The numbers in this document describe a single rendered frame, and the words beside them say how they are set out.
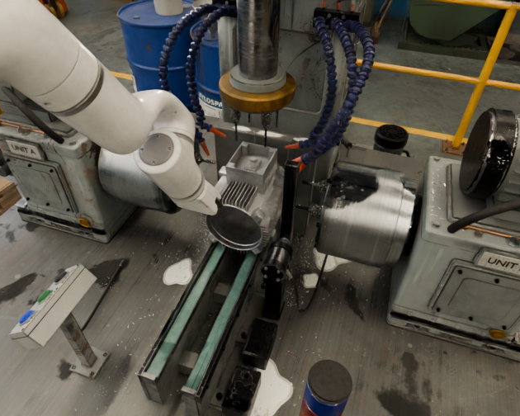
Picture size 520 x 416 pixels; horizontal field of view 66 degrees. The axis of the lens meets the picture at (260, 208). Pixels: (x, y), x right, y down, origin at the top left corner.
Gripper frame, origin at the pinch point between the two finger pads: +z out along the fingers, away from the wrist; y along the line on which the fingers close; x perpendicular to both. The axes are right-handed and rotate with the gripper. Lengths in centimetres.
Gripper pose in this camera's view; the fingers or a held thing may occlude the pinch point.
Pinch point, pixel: (206, 207)
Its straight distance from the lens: 97.4
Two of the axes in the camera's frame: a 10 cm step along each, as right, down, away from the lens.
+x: 2.8, -9.2, 2.6
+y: 9.5, 2.3, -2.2
